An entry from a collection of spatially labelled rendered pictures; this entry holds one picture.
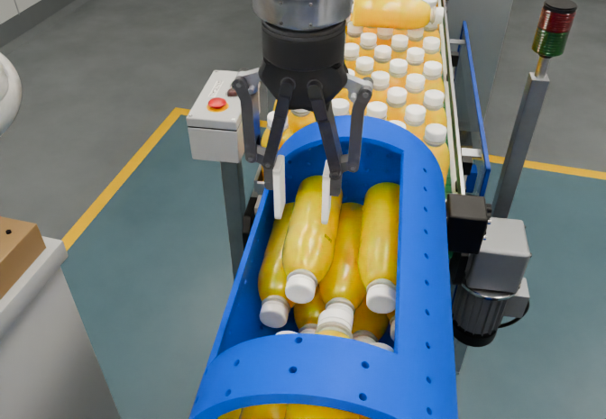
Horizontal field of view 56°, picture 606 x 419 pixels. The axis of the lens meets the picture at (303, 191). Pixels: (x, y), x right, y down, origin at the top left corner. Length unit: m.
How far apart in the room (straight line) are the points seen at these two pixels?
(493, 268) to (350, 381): 0.76
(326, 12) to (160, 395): 1.67
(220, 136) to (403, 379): 0.69
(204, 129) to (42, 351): 0.49
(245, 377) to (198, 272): 1.77
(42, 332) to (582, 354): 1.75
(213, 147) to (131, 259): 1.35
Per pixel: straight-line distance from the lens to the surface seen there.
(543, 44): 1.28
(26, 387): 1.12
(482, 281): 1.28
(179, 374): 2.04
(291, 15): 0.48
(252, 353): 0.57
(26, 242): 1.01
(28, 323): 1.07
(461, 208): 1.07
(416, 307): 0.62
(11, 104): 1.05
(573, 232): 2.70
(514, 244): 1.24
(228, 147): 1.13
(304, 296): 0.75
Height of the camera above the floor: 1.68
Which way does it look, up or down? 40 degrees down
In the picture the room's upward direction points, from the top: straight up
